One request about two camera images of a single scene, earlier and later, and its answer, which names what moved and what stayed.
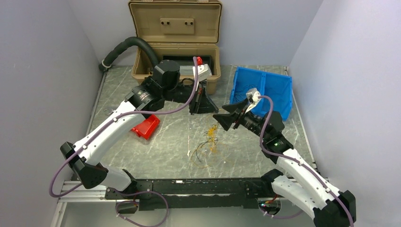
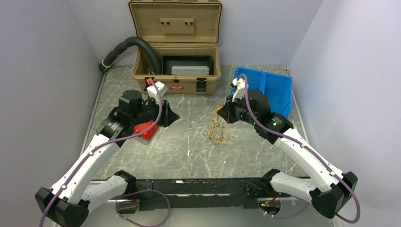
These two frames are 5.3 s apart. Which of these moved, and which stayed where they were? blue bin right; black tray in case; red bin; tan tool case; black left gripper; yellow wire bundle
Moved: yellow wire bundle; black left gripper
Stayed: tan tool case; black tray in case; blue bin right; red bin
